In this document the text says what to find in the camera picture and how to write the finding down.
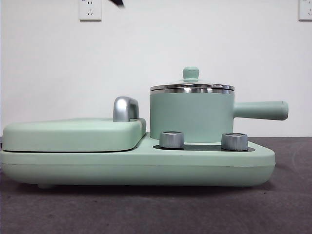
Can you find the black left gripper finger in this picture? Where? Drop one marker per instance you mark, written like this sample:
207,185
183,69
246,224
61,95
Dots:
117,2

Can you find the glass lid with green knob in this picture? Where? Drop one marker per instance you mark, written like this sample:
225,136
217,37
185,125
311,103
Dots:
190,74

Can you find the mint green griddle cover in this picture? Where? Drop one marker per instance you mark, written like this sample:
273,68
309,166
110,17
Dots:
68,134

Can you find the silver control knob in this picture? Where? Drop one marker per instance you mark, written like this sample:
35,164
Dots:
170,140
234,141

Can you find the mint green cooker base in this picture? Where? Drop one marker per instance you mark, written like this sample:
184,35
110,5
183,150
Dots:
73,168

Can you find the white wall socket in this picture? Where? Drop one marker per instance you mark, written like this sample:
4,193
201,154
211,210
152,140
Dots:
306,9
90,11

